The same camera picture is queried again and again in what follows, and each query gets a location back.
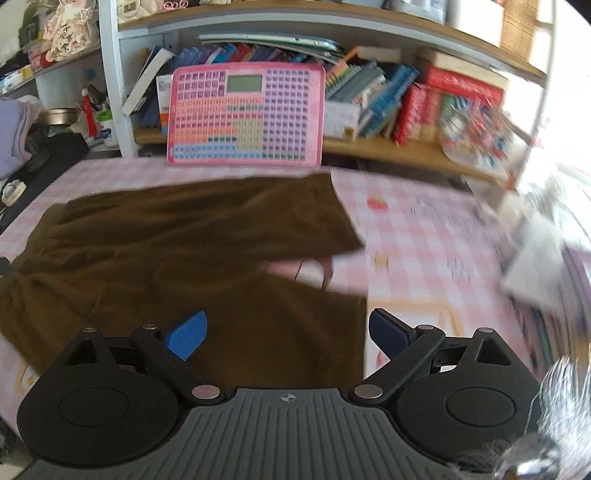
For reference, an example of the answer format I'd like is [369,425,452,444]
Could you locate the pink checked tablecloth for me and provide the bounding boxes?
[0,156,566,407]

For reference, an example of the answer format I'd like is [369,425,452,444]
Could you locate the white cardboard box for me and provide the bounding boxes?
[323,100,362,141]

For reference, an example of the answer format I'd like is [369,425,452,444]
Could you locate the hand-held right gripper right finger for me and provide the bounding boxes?
[348,308,532,408]

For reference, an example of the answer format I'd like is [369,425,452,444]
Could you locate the metal bowl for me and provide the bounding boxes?
[39,107,80,127]

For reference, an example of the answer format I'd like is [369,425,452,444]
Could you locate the brown pants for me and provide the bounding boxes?
[0,172,369,389]

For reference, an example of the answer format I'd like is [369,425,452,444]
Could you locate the white smartwatch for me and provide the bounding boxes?
[1,179,25,206]

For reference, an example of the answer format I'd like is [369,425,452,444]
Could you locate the row of books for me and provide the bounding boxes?
[175,33,421,139]

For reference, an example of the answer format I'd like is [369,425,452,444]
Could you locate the printed plastic bag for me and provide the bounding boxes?
[436,99,527,178]

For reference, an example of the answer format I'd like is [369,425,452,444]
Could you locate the white paper sheets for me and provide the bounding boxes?
[499,194,591,319]

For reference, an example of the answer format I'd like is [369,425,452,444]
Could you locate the white metal shelf frame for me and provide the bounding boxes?
[98,0,139,158]

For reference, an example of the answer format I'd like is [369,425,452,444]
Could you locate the lilac cloth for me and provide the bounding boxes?
[0,95,43,180]

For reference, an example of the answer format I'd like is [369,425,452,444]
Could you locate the black desk mat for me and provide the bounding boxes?
[0,134,89,237]

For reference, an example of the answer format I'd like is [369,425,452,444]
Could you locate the white thick book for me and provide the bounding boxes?
[122,45,177,116]

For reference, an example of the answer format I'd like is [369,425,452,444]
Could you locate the wooden shelf board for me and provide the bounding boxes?
[134,127,497,182]

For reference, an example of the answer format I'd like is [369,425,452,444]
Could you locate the pink toy learning tablet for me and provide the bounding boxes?
[166,63,327,167]

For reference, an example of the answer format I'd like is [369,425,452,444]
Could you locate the red printed box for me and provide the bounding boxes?
[392,62,509,147]

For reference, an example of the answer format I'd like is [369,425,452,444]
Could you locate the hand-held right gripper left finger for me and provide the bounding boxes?
[54,311,226,407]

